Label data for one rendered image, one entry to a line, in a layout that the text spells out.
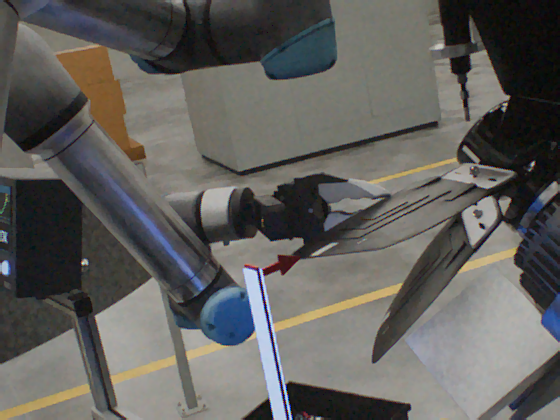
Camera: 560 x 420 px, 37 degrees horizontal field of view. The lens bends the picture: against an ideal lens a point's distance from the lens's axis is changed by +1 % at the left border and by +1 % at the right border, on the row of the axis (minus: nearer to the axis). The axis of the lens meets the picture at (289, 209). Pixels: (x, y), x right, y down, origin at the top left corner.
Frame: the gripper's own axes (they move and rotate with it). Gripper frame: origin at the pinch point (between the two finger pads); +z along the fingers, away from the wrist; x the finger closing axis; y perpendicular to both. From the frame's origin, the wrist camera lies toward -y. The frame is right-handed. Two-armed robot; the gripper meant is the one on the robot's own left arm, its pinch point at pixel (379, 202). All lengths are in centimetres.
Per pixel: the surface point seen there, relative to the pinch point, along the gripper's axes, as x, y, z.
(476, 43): -17.9, -0.4, 14.0
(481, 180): -1.2, 2.4, 12.6
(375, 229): 1.0, -12.1, 1.8
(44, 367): 97, 209, -212
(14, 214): -3, 6, -59
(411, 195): -0.9, -2.2, 4.5
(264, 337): 9.3, -23.7, -9.0
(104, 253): 31, 136, -125
